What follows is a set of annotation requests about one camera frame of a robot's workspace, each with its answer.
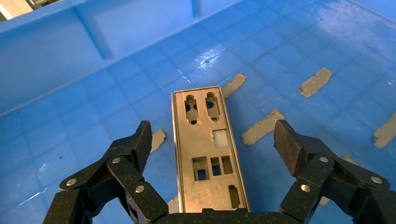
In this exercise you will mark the blue plastic tray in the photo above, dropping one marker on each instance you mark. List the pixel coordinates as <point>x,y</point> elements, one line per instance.
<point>92,92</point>

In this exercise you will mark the grey tape strip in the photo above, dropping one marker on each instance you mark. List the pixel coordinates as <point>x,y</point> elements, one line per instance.
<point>386,131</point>
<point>157,139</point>
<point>174,204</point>
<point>235,84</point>
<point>261,128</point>
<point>315,82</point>

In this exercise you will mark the silver metal I/O shield plate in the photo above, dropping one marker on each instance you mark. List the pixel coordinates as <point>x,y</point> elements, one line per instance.
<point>204,145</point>

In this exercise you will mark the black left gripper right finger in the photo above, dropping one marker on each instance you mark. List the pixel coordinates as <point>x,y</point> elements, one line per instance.
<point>309,160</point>

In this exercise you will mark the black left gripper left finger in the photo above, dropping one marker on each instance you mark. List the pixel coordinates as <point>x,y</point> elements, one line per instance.
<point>123,173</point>

